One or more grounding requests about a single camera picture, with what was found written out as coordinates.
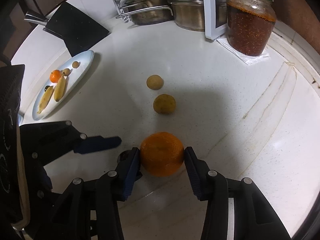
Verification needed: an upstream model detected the yellow banana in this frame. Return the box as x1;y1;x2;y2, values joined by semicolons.
54;76;66;102
37;86;54;114

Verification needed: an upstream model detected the small brown round fruit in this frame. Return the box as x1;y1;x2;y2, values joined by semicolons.
153;94;176;114

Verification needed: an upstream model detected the small orange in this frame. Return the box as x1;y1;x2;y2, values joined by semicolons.
49;69;62;83

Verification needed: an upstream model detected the small tan fruit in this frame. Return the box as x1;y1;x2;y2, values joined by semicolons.
72;61;80;68

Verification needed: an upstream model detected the small yellow fruit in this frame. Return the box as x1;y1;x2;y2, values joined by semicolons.
146;75;164;90

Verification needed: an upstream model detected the black knife block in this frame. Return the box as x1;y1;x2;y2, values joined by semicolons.
43;2;110;56

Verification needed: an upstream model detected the white folded paper towel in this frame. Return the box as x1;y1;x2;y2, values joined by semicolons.
216;37;270;66

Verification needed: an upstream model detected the steel pot under shelf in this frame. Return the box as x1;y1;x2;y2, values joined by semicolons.
168;0;227;32

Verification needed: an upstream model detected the glass jar green lid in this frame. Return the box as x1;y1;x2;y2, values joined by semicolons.
226;0;277;56

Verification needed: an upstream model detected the steel handled knife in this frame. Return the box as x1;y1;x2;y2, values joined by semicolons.
24;10;49;26

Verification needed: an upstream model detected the steel pan with handle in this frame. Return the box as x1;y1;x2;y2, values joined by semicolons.
116;0;174;25

